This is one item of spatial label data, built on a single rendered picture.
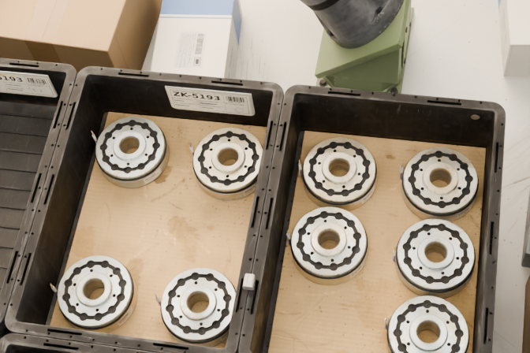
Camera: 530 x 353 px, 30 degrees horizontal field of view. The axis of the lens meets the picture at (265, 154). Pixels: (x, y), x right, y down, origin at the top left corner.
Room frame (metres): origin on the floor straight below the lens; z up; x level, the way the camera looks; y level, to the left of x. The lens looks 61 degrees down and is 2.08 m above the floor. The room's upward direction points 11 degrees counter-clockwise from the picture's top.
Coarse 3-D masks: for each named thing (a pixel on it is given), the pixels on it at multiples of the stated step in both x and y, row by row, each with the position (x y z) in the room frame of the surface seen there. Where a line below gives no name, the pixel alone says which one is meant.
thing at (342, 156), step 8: (336, 152) 0.66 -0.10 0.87; (328, 160) 0.65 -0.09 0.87; (344, 160) 0.64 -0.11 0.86; (352, 160) 0.64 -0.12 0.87; (328, 168) 0.63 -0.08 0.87; (352, 168) 0.63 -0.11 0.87; (328, 176) 0.62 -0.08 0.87; (336, 176) 0.62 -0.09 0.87; (344, 176) 0.62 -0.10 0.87; (352, 176) 0.61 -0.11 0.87
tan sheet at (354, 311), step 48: (384, 144) 0.67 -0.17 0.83; (432, 144) 0.66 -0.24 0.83; (384, 192) 0.60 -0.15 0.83; (480, 192) 0.57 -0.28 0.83; (384, 240) 0.53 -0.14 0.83; (288, 288) 0.49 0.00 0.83; (336, 288) 0.47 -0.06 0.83; (384, 288) 0.46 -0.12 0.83; (288, 336) 0.42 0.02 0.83; (336, 336) 0.41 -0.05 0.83; (384, 336) 0.39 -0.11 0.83; (432, 336) 0.38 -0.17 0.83
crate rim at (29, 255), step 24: (96, 72) 0.82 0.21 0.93; (120, 72) 0.82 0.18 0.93; (144, 72) 0.81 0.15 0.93; (168, 72) 0.80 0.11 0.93; (72, 96) 0.79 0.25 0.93; (72, 120) 0.75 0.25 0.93; (264, 144) 0.66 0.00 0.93; (264, 168) 0.62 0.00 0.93; (48, 192) 0.65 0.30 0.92; (264, 192) 0.58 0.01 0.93; (24, 264) 0.55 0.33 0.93; (24, 288) 0.52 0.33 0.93; (240, 288) 0.46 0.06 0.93; (240, 312) 0.43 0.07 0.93; (48, 336) 0.45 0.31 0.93; (72, 336) 0.44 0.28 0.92; (96, 336) 0.43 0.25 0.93; (120, 336) 0.43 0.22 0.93; (240, 336) 0.40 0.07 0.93
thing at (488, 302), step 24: (288, 96) 0.72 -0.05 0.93; (312, 96) 0.72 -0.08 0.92; (336, 96) 0.71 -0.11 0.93; (360, 96) 0.70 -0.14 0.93; (384, 96) 0.69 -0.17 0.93; (408, 96) 0.69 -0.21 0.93; (432, 96) 0.68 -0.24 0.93; (288, 120) 0.69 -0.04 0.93; (504, 120) 0.62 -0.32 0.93; (264, 216) 0.55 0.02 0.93; (264, 240) 0.52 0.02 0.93; (264, 264) 0.49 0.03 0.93; (480, 336) 0.34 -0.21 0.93
